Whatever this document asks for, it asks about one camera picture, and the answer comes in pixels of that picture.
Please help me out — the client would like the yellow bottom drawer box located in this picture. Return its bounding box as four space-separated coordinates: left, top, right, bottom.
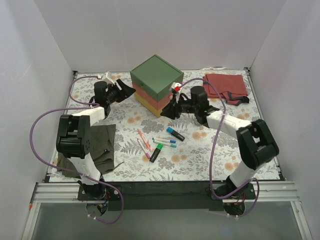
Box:
134 93 163 118

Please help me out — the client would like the pink drawer box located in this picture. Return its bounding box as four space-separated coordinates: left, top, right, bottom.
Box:
132 82 173 110

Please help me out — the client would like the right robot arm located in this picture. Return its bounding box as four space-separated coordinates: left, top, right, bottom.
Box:
161 83 279 200

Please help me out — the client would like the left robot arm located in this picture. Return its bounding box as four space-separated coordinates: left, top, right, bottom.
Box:
56 79 136 200

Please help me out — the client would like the blue cap black highlighter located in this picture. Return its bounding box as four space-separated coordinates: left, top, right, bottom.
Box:
166 127 185 142

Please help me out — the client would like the white blue marker pen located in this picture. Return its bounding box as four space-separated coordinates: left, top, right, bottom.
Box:
152 137 176 144

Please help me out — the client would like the white teal marker pen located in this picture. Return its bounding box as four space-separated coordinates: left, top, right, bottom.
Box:
153 140 177 148

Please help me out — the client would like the red folded cloth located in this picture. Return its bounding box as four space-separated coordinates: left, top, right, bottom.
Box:
203 73 250 106

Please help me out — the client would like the green cap black highlighter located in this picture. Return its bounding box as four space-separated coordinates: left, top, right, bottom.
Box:
149 143 164 163

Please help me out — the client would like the orange pink marker pen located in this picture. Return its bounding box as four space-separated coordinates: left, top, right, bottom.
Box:
137 129 152 151

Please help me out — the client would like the olive green folded cloth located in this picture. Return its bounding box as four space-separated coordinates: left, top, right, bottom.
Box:
57 124 116 179

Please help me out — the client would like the white magenta marker pen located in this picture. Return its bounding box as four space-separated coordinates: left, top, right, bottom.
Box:
137 139 151 159

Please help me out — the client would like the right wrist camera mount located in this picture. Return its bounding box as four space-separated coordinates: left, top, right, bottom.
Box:
170 82 182 103

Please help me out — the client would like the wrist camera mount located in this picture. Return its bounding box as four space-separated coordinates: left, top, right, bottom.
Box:
170 82 182 103
101 71 122 91

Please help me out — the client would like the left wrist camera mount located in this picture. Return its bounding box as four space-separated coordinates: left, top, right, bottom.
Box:
101 71 122 91

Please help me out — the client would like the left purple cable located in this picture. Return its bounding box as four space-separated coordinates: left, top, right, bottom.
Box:
29 74 125 224

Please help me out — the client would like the purple cable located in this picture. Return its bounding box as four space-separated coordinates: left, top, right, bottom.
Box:
29 74 125 224
179 77 260 221

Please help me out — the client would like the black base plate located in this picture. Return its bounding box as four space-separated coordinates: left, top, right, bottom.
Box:
77 181 258 212

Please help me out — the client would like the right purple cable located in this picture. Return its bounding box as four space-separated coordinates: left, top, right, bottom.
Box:
179 77 260 221

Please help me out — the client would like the aluminium frame rail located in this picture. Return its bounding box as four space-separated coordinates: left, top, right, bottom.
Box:
22 180 312 240

